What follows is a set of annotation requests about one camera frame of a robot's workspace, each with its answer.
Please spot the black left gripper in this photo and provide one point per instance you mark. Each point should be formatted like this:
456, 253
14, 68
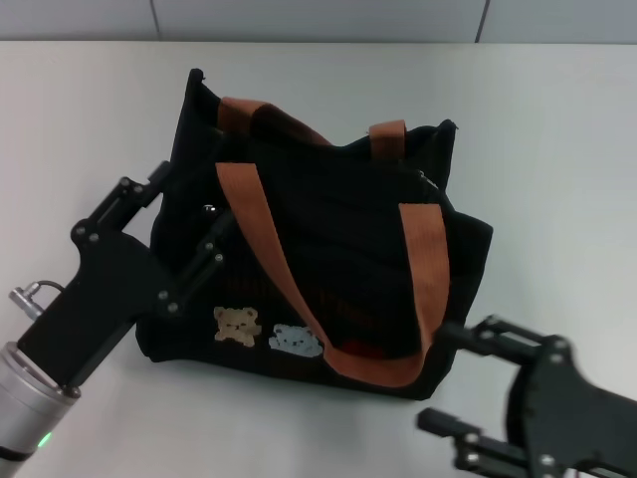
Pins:
109, 284

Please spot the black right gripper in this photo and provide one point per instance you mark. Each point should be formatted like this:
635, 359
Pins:
572, 413

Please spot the silver zipper pull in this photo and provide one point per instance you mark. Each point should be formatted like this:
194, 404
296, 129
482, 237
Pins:
429, 181

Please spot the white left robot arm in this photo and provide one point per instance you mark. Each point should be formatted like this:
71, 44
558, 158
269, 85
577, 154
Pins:
25, 393

